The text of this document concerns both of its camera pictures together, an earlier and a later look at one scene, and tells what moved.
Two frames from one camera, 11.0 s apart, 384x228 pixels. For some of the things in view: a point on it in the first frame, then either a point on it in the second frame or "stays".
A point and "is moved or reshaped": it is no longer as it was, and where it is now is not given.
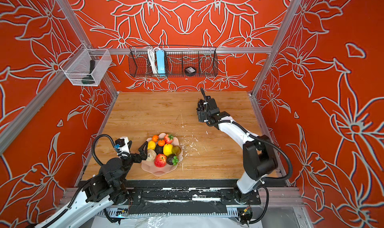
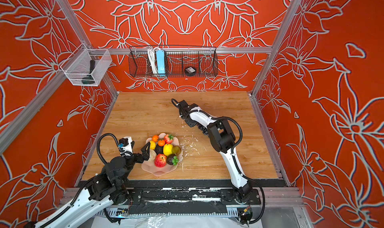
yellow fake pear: [151, 145] stays
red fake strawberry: [168, 138] stays
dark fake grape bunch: [200, 106] is moved or reshaped
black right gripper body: [205, 116] → [190, 123]
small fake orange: [161, 143] stays
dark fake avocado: [159, 149] stays
